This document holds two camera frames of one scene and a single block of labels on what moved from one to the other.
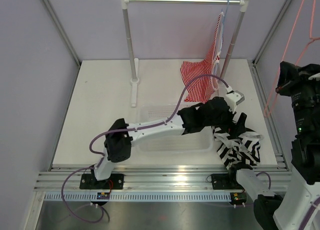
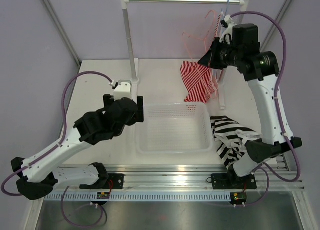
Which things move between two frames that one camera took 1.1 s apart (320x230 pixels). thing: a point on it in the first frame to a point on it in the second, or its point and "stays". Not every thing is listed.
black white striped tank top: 242,151 stays
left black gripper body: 224,122 to 133,119
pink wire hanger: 311,40 to 213,89
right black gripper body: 298,86 to 223,55
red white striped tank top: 202,89 stays
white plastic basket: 201,141 stays
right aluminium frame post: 288,1 stays
